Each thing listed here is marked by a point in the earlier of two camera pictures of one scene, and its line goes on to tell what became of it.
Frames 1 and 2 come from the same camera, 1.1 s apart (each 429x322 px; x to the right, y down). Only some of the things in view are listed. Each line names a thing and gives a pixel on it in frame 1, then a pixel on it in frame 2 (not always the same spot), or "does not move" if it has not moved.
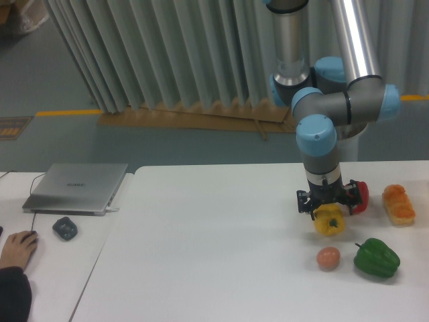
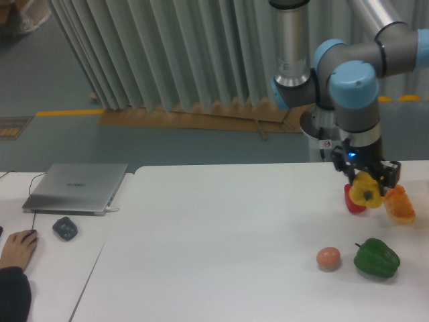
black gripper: x=328 y=193 -> x=368 y=159
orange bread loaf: x=398 y=204 does not move
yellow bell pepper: x=330 y=219 -> x=364 y=190
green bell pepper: x=373 y=258 does not move
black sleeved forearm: x=15 y=295 does not move
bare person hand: x=17 y=249 does not move
